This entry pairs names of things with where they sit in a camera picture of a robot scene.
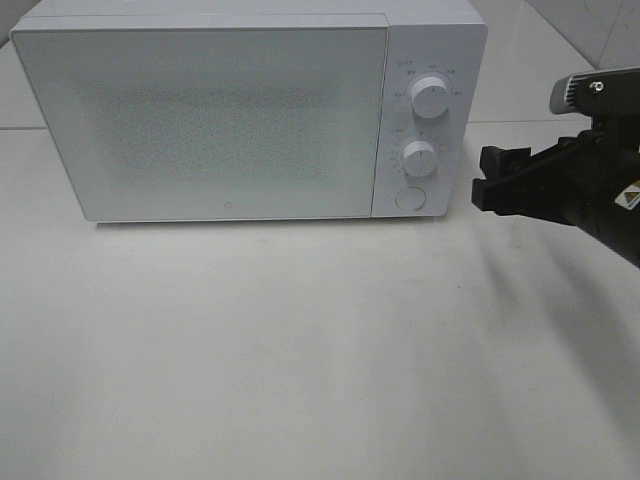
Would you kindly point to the white microwave door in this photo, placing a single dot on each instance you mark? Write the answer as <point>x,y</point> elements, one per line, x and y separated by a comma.
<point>211,117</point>

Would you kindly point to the white round door button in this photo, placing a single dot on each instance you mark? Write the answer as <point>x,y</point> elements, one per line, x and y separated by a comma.
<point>411,199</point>

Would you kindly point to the white upper power knob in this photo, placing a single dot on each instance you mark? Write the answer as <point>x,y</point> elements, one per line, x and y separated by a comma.
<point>429,95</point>

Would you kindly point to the white timer knob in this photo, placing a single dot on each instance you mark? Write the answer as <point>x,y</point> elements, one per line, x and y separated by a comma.
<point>419,159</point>

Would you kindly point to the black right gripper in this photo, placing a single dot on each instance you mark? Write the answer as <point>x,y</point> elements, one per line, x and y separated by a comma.
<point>576,182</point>

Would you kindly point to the white microwave oven body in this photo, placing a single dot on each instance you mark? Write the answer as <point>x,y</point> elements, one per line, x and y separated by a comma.
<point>443,37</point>

